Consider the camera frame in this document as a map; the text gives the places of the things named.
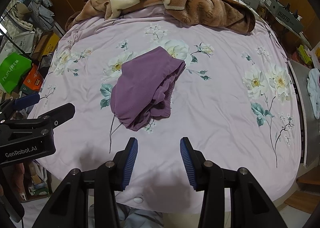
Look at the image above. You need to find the light blue cloth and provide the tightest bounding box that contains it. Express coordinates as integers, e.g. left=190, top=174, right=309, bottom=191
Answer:
left=307, top=68, right=320, bottom=116

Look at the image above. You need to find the orange cardboard box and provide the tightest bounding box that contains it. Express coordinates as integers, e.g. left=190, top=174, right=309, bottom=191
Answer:
left=21, top=64, right=45, bottom=93

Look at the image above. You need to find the grey shoe box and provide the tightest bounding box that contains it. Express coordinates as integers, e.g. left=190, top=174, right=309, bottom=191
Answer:
left=264, top=0, right=313, bottom=50

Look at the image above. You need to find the small yellow box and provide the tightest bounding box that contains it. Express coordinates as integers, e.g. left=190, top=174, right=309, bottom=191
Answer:
left=296, top=45, right=314, bottom=66

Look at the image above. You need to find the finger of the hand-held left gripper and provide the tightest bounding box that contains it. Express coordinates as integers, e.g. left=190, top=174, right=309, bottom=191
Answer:
left=0, top=93, right=40, bottom=121
left=37, top=103, right=76, bottom=128

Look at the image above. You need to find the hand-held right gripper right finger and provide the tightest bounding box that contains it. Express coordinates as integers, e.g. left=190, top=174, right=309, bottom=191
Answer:
left=180, top=137, right=288, bottom=228

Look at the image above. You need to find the yellow printed carton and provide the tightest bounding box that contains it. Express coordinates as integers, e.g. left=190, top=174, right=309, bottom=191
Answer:
left=37, top=32, right=60, bottom=56

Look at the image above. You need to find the white paper bag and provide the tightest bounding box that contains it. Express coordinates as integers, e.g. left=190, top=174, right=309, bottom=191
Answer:
left=0, top=29, right=35, bottom=58

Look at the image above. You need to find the green shopping bag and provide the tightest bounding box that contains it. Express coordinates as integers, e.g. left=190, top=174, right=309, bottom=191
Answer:
left=0, top=52, right=32, bottom=93

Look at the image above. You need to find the pile of grey clothes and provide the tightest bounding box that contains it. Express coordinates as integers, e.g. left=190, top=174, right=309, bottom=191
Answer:
left=15, top=0, right=55, bottom=32

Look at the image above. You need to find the pink floral bed sheet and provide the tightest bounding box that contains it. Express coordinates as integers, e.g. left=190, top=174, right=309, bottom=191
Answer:
left=26, top=0, right=303, bottom=216

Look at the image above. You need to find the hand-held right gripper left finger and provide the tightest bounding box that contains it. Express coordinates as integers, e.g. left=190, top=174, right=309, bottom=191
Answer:
left=32, top=137, right=139, bottom=228

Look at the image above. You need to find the brown patterned blanket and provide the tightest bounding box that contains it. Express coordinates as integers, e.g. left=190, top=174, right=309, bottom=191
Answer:
left=65, top=0, right=257, bottom=35

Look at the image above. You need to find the purple knit garment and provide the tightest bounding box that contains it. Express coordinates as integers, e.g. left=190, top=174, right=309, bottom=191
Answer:
left=110, top=46, right=187, bottom=132

